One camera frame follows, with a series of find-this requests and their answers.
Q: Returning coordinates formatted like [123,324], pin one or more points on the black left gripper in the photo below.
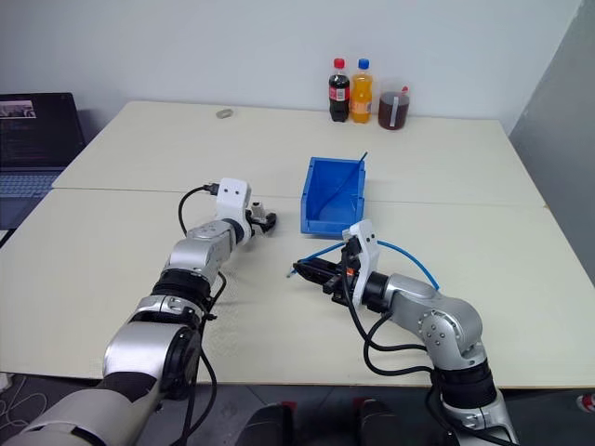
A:
[257,224]

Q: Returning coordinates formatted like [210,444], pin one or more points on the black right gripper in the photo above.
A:
[340,281]

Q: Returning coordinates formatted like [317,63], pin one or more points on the small white coupler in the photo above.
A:
[258,208]

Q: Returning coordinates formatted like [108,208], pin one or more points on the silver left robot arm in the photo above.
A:
[139,344]

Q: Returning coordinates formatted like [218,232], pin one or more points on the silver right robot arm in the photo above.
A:
[441,320]

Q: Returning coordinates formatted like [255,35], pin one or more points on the blue plastic bin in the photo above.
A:
[325,218]

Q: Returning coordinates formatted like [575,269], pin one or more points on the small grey oval object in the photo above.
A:
[225,113]

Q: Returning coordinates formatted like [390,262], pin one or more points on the cola bottle red cap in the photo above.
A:
[339,95]

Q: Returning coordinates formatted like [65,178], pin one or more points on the dark rounded shape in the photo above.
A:
[379,423]
[272,425]

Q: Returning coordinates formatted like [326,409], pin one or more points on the orange soda bottle blue cap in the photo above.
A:
[362,95]

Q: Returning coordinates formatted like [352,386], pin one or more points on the clear jar brown liquid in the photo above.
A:
[394,111]

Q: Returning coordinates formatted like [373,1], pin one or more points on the black laptop computer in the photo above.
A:
[32,153]

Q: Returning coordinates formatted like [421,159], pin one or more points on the red and white object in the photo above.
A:
[587,402]

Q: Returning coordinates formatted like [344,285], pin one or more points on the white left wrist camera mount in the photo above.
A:
[231,199]

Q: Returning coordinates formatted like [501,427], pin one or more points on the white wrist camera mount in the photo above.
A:
[231,199]
[368,258]

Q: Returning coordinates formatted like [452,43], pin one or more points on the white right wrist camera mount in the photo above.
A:
[368,258]

